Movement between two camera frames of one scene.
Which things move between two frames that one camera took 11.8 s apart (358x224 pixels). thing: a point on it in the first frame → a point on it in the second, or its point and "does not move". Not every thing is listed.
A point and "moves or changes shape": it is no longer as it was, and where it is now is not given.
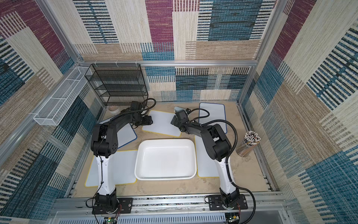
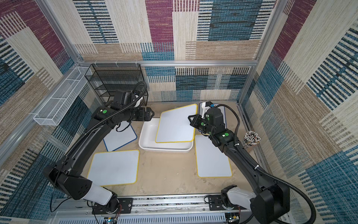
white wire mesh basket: [54, 109] does not move
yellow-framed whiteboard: [161, 124] moves or changes shape
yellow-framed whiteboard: [206, 166] does not move
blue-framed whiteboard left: [125, 135] does not move
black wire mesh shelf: [118, 84] does not move
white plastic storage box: [166, 159] moves or changes shape
